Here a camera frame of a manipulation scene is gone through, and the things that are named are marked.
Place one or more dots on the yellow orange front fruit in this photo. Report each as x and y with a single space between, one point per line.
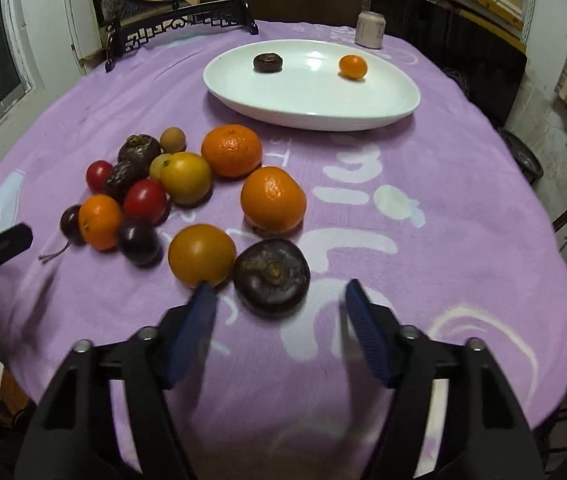
201 253

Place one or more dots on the small orange kumquat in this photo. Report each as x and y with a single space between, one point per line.
353 67

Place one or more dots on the purple tablecloth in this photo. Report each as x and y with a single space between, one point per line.
430 214

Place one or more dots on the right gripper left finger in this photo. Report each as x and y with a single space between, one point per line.
72 434

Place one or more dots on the white ceramic cup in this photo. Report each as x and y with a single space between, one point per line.
370 30

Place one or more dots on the yellow orange fruit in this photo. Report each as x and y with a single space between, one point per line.
201 253
187 178

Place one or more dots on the small green yellow fruit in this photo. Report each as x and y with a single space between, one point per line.
157 166

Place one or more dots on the yellow orange fruit middle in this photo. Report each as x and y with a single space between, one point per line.
187 178

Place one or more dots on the large orange tangerine back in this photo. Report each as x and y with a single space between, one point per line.
232 151

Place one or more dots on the red tomato middle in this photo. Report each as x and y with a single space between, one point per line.
146 200

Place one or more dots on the dark purple plum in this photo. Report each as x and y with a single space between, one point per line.
138 242

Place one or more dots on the small orange tangerine left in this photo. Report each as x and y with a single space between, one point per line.
99 219

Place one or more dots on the small tan longan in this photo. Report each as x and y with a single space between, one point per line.
173 140

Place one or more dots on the dark wrinkled fruit middle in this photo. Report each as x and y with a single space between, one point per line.
123 176

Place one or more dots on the dark cherry with stem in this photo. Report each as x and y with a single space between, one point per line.
69 226

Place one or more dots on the large orange tangerine right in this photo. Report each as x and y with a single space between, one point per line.
272 201

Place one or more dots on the white oval plate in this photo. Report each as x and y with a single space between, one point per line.
309 93

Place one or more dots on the large dark mangosteen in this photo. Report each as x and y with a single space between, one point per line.
272 277

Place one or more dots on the red tomato left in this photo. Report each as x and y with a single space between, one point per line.
96 175

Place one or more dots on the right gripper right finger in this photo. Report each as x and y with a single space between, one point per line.
485 433

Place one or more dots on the dark wrinkled fruit back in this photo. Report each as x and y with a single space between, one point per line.
140 149

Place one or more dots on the small dark fruit on plate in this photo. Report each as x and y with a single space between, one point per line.
268 63

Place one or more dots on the large orange tangerine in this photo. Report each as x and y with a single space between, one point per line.
272 201
232 151

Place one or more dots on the dark wrinkled fruit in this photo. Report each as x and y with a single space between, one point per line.
140 149
123 176

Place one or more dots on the black round stool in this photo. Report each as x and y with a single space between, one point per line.
526 160

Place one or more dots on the red tomato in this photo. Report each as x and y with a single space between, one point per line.
96 175
146 200

